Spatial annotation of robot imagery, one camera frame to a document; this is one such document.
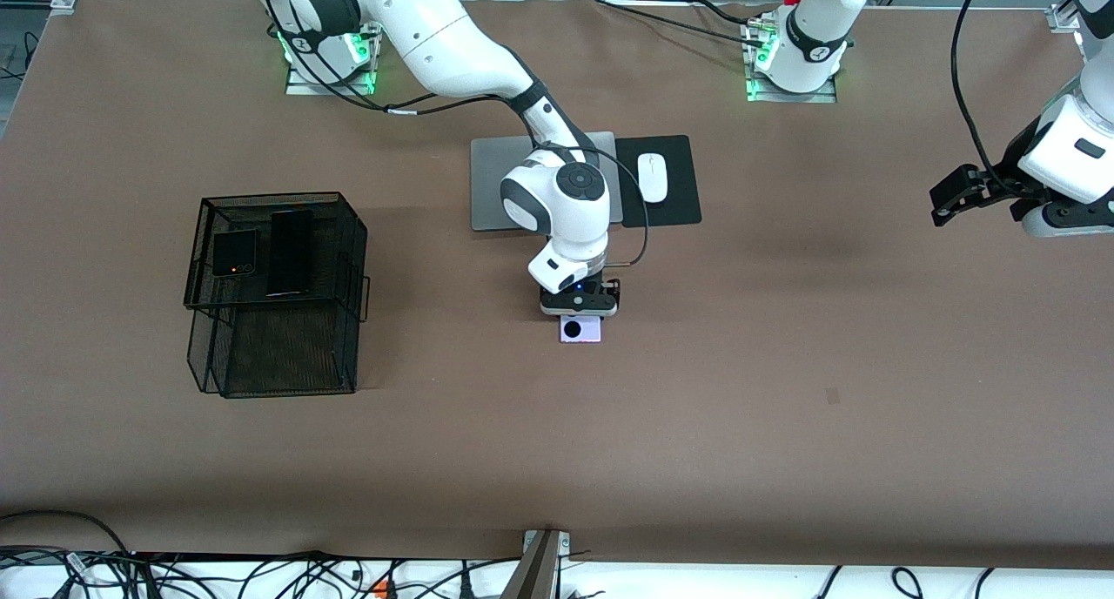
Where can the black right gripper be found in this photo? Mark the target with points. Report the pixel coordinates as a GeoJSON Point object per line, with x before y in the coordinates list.
{"type": "Point", "coordinates": [617, 296]}

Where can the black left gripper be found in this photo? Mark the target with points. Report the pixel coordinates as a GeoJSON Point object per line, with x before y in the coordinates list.
{"type": "Point", "coordinates": [1008, 169]}

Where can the lilac flip phone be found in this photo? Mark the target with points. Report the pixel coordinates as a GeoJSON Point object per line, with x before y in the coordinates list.
{"type": "Point", "coordinates": [587, 333]}

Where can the black slab smartphone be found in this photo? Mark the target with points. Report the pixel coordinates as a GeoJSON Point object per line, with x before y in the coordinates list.
{"type": "Point", "coordinates": [290, 255]}

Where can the black flip phone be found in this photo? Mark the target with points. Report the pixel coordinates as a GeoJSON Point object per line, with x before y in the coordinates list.
{"type": "Point", "coordinates": [235, 252]}

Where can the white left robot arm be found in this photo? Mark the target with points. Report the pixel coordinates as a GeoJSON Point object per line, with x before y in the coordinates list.
{"type": "Point", "coordinates": [814, 33]}

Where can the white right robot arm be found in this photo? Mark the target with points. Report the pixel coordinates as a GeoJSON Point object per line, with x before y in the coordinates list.
{"type": "Point", "coordinates": [435, 33]}

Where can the black mouse pad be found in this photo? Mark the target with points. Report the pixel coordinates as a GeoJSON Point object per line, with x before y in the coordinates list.
{"type": "Point", "coordinates": [683, 207]}

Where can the white computer mouse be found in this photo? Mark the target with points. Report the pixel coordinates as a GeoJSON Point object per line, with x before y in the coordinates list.
{"type": "Point", "coordinates": [653, 181]}

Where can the silver closed laptop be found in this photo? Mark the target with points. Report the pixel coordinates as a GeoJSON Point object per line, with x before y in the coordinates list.
{"type": "Point", "coordinates": [487, 190]}

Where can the black two-tier mesh tray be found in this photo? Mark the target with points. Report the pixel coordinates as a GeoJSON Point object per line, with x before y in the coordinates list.
{"type": "Point", "coordinates": [287, 355]}

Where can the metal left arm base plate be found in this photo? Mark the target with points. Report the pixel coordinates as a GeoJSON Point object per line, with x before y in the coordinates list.
{"type": "Point", "coordinates": [792, 97]}

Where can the grey metal camera mount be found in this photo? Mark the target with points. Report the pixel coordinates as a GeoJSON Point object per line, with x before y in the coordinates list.
{"type": "Point", "coordinates": [535, 568]}

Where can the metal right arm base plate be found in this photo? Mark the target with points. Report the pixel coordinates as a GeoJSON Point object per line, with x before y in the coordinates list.
{"type": "Point", "coordinates": [331, 88]}

